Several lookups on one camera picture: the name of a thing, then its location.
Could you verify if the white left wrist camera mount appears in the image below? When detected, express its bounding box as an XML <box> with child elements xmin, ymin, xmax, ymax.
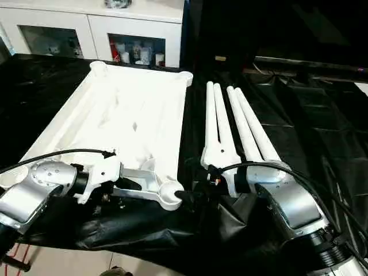
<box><xmin>73</xmin><ymin>146</ymin><xmax>122</xmax><ymax>205</ymax></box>

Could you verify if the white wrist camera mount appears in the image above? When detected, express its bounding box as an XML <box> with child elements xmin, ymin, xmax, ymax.
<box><xmin>73</xmin><ymin>146</ymin><xmax>122</xmax><ymax>205</ymax></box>
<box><xmin>200</xmin><ymin>137</ymin><xmax>241</xmax><ymax>199</ymax></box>

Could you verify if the dark brown rounded object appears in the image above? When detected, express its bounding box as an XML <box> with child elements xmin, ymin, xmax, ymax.
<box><xmin>102</xmin><ymin>266</ymin><xmax>133</xmax><ymax>276</ymax></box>

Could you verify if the white glass door cabinet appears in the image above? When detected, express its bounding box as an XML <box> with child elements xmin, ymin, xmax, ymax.
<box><xmin>0</xmin><ymin>0</ymin><xmax>185</xmax><ymax>68</ymax></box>

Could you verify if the white plastic table top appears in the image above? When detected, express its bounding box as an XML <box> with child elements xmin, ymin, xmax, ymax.
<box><xmin>0</xmin><ymin>60</ymin><xmax>194</xmax><ymax>212</ymax></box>

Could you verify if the red package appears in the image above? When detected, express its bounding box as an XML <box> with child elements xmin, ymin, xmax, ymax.
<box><xmin>110</xmin><ymin>40</ymin><xmax>122</xmax><ymax>63</ymax></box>

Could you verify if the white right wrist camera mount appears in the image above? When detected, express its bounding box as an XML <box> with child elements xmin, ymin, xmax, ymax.
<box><xmin>200</xmin><ymin>137</ymin><xmax>241</xmax><ymax>199</ymax></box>

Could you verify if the white plastic table leg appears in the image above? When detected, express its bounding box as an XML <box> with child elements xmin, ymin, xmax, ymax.
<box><xmin>204</xmin><ymin>81</ymin><xmax>217</xmax><ymax>147</ymax></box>
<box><xmin>213</xmin><ymin>82</ymin><xmax>231</xmax><ymax>144</ymax></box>
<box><xmin>234</xmin><ymin>87</ymin><xmax>284</xmax><ymax>164</ymax></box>
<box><xmin>226</xmin><ymin>85</ymin><xmax>264</xmax><ymax>163</ymax></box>

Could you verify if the black glossy mat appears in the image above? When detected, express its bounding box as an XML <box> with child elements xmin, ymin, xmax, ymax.
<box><xmin>0</xmin><ymin>53</ymin><xmax>368</xmax><ymax>276</ymax></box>

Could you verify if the thin red cable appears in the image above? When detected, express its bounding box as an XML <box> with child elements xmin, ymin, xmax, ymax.
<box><xmin>11</xmin><ymin>244</ymin><xmax>30</xmax><ymax>276</ymax></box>

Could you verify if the black flat monitor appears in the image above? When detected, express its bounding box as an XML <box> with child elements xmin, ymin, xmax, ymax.
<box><xmin>252</xmin><ymin>0</ymin><xmax>368</xmax><ymax>76</ymax></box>

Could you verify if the tangled dark cable bundle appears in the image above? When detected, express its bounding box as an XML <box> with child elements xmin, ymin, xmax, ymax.
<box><xmin>103</xmin><ymin>0</ymin><xmax>133</xmax><ymax>8</ymax></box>

